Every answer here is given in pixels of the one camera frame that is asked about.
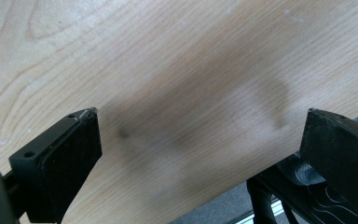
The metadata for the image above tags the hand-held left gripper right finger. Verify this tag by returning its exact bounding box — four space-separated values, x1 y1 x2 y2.
299 107 358 224

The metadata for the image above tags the black chair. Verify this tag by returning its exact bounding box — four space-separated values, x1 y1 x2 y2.
246 106 358 224

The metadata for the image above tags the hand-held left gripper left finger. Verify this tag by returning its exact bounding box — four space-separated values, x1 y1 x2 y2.
8 106 103 224

